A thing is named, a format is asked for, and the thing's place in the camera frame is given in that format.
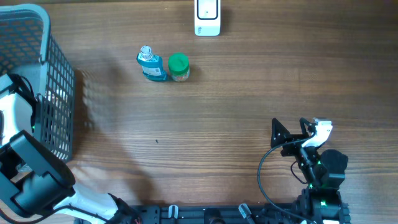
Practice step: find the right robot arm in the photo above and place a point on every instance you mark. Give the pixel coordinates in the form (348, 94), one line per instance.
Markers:
(320, 201)

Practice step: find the white barcode scanner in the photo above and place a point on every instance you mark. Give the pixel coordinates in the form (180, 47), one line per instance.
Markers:
(207, 17)

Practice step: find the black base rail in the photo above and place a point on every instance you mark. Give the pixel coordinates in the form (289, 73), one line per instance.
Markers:
(190, 215)

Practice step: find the blue mouthwash bottle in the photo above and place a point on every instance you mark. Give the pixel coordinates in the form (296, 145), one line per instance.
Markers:
(152, 64)

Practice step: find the green lid glass jar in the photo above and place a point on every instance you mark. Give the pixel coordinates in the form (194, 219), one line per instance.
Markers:
(179, 67)

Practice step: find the grey plastic shopping basket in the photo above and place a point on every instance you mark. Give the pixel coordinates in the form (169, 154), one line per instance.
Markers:
(29, 49)

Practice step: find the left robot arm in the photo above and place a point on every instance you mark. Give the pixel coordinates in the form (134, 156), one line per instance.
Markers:
(33, 180)

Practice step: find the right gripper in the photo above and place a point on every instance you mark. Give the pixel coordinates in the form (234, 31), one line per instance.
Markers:
(285, 134)

